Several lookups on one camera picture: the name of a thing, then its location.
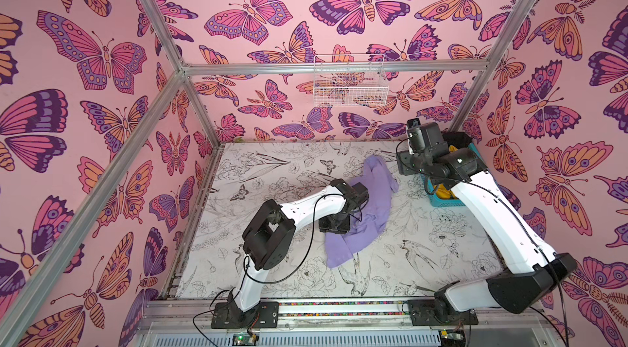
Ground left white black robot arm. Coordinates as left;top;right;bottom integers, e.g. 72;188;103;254
232;180;369;313

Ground white wire wall basket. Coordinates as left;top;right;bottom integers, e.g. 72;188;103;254
311;54;389;108

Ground mustard yellow t-shirt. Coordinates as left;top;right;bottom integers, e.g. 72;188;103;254
435;184;456;201

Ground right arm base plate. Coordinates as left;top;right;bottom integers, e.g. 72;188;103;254
407;299;479;327

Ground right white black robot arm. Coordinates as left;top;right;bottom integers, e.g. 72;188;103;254
397;119;577;321

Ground black t-shirt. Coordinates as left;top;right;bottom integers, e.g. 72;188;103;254
443;131;473;149

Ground teal plastic laundry basket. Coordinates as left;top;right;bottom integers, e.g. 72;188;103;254
415;143;486;207

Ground lavender purple t-shirt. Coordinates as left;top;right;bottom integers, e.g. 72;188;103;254
325;155;399;269

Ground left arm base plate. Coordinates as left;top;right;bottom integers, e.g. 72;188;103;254
211;301;279;329

